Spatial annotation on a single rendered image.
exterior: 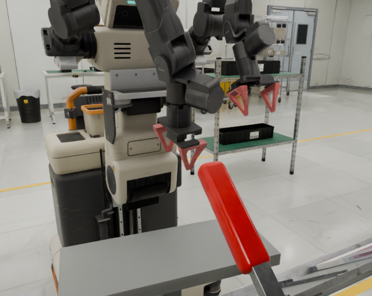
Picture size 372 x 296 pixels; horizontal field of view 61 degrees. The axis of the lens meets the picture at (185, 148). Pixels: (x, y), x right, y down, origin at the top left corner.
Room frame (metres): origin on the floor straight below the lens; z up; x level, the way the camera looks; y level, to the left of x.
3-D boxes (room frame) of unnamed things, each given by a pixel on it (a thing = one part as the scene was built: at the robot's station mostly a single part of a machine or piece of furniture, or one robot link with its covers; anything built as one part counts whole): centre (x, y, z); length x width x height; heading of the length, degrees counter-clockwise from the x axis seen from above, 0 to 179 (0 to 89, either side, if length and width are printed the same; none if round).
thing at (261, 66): (2.86, -0.55, 1.01); 0.57 x 0.17 x 0.11; 116
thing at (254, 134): (2.86, -0.55, 0.41); 0.57 x 0.17 x 0.11; 116
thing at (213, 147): (2.86, -0.55, 0.55); 0.91 x 0.46 x 1.10; 116
